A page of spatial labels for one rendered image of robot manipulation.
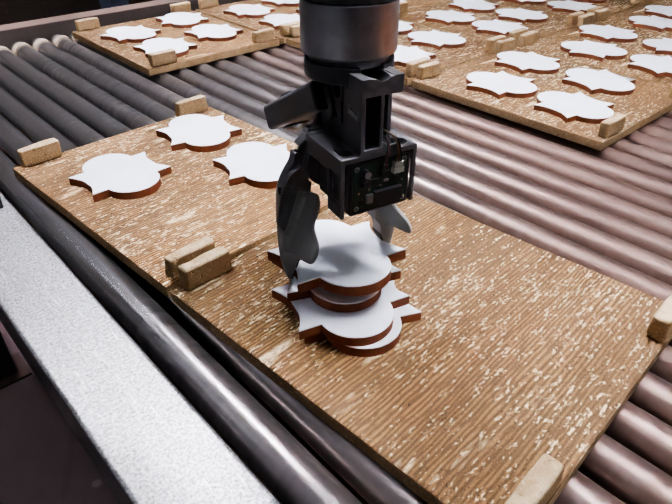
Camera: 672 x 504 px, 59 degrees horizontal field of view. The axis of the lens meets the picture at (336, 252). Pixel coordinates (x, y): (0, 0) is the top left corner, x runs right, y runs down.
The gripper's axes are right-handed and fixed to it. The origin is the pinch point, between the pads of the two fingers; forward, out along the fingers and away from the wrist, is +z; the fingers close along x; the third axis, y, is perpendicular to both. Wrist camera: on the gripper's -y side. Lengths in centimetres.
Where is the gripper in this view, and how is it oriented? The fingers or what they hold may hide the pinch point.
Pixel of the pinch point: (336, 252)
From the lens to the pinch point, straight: 58.9
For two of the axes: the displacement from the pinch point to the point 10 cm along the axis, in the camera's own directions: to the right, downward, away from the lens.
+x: 8.8, -2.7, 4.0
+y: 4.8, 5.0, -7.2
